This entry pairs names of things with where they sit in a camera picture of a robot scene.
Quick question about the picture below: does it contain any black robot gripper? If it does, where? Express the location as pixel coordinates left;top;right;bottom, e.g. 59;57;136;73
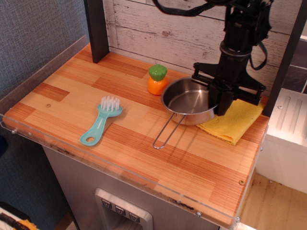
192;43;266;116

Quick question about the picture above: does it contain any silver pot with wire handle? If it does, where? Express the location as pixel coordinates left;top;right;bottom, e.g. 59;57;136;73
153;77;217;149

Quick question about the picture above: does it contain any yellow folded rag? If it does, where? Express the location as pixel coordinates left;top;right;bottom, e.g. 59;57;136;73
197;100;265;145

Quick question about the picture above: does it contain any orange toy carrot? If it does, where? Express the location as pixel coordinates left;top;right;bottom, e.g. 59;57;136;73
147;64;169;95

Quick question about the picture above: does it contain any white toy sink unit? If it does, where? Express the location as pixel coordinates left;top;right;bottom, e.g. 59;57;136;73
256;89;307;193

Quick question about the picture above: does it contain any teal dish brush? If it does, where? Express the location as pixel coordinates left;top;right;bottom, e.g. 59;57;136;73
79;96;123;147

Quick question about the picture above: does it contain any silver dispenser panel with buttons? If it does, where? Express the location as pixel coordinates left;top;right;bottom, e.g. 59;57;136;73
95;188;154;230

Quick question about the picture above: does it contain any grey toy fridge cabinet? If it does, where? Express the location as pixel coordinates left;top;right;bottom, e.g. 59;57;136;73
43;147;219;230

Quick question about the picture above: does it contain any dark right frame post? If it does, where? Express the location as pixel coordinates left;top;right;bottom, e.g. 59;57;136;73
263;0;307;117

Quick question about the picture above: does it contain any dark frame post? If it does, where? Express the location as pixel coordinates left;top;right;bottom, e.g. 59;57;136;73
83;0;109;63
263;0;307;117

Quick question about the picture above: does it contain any dark left frame post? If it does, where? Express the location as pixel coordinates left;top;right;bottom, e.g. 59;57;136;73
83;0;109;63

